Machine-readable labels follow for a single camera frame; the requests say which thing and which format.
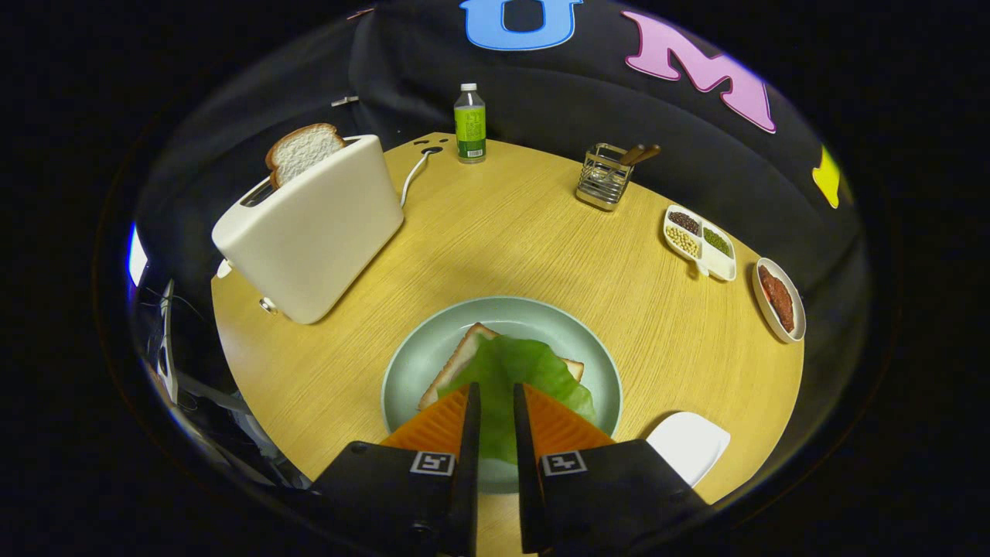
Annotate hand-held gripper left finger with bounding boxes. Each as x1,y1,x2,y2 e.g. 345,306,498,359
308,381,482,557

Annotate brown crust bread slice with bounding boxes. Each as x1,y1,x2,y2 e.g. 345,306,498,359
265,122,347,190

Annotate yellow soybeans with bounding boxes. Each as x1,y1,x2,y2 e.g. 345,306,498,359
666,227,701,259

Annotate white divided dish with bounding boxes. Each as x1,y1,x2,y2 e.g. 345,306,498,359
663,204,738,282

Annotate white toaster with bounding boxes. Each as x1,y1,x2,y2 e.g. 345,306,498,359
211,134,405,326

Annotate black backdrop cloth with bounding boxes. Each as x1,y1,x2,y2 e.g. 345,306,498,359
131,0,863,326

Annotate green lettuce leaf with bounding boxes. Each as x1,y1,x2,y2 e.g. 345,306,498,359
437,334,597,466

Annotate red meat slices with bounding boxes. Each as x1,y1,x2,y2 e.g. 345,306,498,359
759,265,796,333

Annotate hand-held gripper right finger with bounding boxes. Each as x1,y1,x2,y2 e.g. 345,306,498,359
512,381,709,556

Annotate white toaster cable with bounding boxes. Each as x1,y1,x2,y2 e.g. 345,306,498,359
399,147,434,208

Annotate white leaf-shaped plate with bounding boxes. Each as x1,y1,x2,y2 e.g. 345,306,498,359
646,411,732,488

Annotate round white plate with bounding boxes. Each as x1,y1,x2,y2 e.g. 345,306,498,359
752,257,807,344

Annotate pale green round plate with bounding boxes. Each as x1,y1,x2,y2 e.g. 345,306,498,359
381,296,623,496

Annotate white bread slice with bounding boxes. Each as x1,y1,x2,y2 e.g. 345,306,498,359
418,322,585,412

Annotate metal wire utensil holder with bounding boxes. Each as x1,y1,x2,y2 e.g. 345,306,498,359
575,142,635,212

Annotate green label plastic bottle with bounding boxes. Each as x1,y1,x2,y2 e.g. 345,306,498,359
453,83,488,165

